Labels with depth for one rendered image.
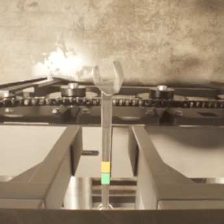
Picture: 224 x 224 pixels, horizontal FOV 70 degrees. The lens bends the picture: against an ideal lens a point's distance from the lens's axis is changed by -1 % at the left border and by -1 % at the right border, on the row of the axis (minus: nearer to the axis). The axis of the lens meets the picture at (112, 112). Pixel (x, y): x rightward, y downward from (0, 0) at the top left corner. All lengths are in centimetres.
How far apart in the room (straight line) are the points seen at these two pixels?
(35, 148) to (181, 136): 23
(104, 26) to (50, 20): 42
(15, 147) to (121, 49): 122
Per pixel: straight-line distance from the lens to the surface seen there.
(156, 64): 145
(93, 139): 25
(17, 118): 55
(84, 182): 64
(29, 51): 154
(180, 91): 117
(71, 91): 51
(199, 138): 29
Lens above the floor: 139
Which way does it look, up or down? 74 degrees down
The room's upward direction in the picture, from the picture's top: 176 degrees clockwise
